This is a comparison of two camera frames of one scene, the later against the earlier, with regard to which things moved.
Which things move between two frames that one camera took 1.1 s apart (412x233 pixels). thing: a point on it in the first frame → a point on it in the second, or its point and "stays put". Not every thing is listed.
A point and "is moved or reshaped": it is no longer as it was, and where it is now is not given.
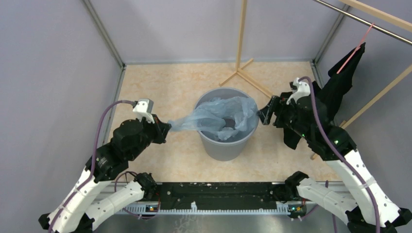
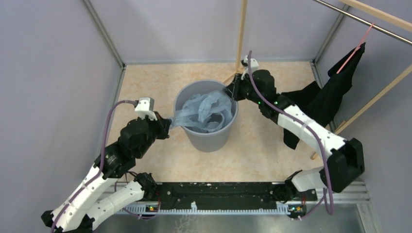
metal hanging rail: [407, 41] stays put
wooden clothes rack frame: [372, 10] stays put
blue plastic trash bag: [222, 117] is moved or reshaped
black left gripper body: [152, 132] stays put
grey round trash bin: [235, 147] → [208, 141]
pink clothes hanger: [355, 51] stays put
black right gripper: [266, 113] → [233, 90]
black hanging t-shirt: [333, 92] stays put
